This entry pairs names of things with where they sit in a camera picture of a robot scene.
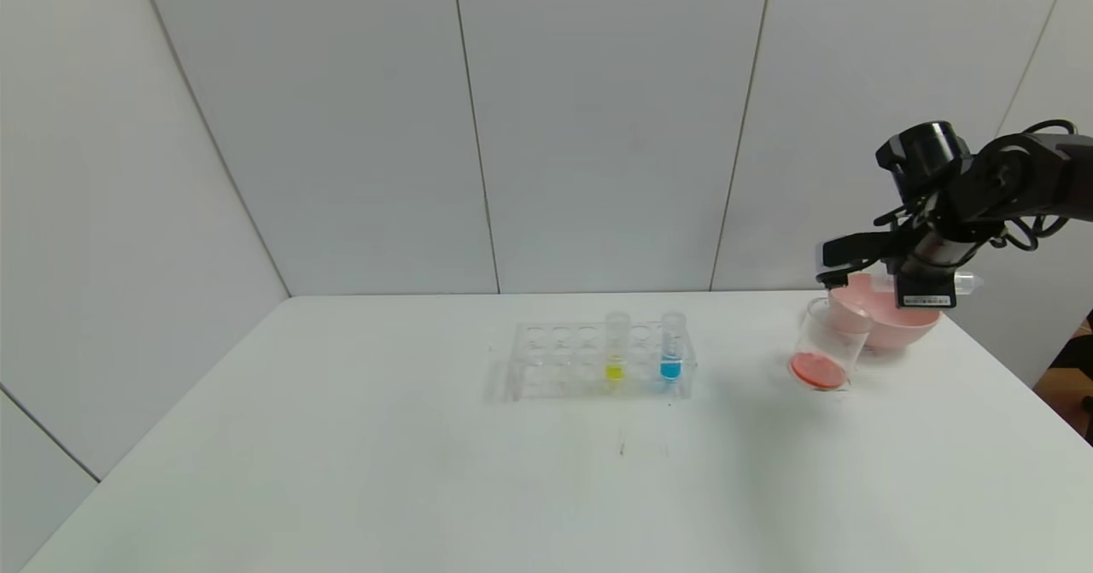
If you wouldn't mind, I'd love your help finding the test tube with red pigment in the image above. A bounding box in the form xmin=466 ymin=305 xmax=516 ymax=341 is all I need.
xmin=869 ymin=271 xmax=985 ymax=295

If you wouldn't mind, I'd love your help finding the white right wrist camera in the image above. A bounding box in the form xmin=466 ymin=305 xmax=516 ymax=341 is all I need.
xmin=815 ymin=230 xmax=908 ymax=290

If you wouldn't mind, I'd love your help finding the clear glass beaker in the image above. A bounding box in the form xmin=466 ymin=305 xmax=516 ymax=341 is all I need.
xmin=787 ymin=298 xmax=872 ymax=392

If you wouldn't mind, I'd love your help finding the pink bowl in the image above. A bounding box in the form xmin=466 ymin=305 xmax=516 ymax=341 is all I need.
xmin=826 ymin=273 xmax=940 ymax=353

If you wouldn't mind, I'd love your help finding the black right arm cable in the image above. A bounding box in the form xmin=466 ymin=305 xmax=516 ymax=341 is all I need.
xmin=995 ymin=119 xmax=1078 ymax=252

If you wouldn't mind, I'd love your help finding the clear plastic test tube rack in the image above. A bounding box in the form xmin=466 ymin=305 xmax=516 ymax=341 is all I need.
xmin=510 ymin=321 xmax=697 ymax=401

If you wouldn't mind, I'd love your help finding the test tube with yellow pigment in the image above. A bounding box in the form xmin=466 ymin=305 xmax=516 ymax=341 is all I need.
xmin=604 ymin=313 xmax=630 ymax=383

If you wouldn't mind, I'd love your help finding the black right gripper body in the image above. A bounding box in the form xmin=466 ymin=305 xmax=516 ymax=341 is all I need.
xmin=894 ymin=237 xmax=979 ymax=308

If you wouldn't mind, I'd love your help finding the dark object beyond table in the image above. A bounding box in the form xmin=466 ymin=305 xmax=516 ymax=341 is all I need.
xmin=1057 ymin=307 xmax=1093 ymax=371

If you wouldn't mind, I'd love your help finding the test tube with blue pigment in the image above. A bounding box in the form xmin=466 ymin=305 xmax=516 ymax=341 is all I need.
xmin=660 ymin=313 xmax=687 ymax=383

